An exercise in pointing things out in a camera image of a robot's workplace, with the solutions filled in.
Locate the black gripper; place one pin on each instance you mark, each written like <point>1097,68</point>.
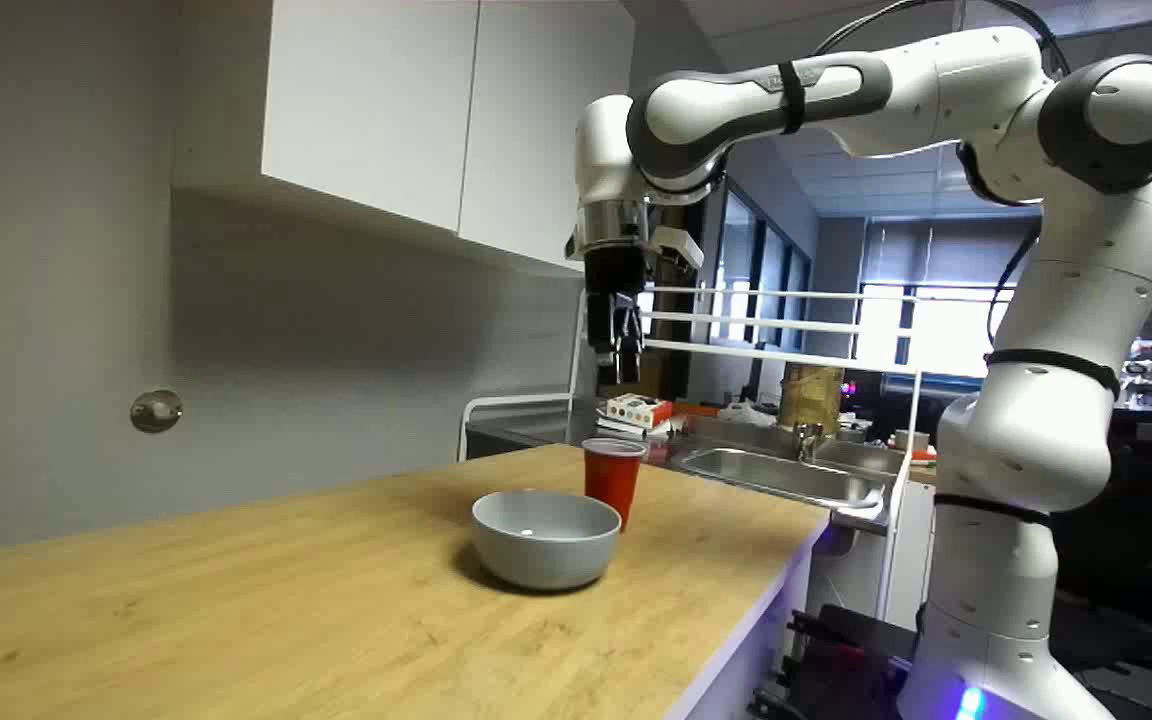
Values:
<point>613,272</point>

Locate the orange plastic cup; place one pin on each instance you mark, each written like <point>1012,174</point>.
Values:
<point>618,482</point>

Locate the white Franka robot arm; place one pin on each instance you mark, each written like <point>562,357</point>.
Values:
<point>1080,294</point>

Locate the gray bowl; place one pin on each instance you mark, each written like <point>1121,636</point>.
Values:
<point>540,540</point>

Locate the white carton with coloured dots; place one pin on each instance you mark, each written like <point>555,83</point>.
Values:
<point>632,413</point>

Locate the dark framed interior window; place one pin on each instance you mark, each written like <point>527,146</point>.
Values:
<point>752,266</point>

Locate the stainless steel sink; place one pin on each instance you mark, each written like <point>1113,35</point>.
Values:
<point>776,475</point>

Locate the bright window with blinds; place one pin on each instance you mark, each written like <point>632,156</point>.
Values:
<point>948,312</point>

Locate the white metal frame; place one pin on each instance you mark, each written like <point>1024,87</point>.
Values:
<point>515,403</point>

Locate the white wall cabinet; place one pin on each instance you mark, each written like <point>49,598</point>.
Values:
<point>377,106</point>

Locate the round gray wall knob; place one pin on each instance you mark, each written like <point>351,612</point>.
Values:
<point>157,411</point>

